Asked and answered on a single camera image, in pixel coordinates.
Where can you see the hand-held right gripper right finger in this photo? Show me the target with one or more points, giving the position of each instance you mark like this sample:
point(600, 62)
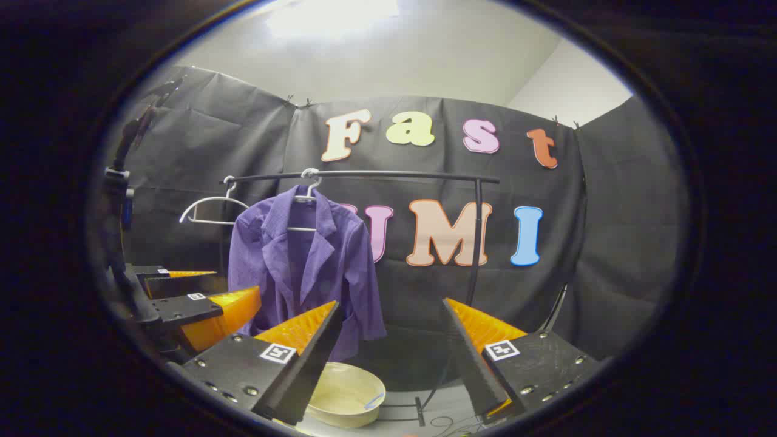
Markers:
point(470, 358)

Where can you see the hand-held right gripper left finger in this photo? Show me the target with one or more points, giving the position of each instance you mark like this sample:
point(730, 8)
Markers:
point(306, 370)

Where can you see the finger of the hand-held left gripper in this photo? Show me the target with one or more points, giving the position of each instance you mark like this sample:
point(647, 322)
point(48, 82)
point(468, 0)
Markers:
point(182, 308)
point(182, 286)

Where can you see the white clothes hanger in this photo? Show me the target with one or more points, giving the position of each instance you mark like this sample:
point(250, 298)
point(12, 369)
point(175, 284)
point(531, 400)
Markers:
point(311, 192)
point(212, 223)

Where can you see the black clothes rack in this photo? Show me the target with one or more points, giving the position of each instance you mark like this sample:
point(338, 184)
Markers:
point(394, 174)

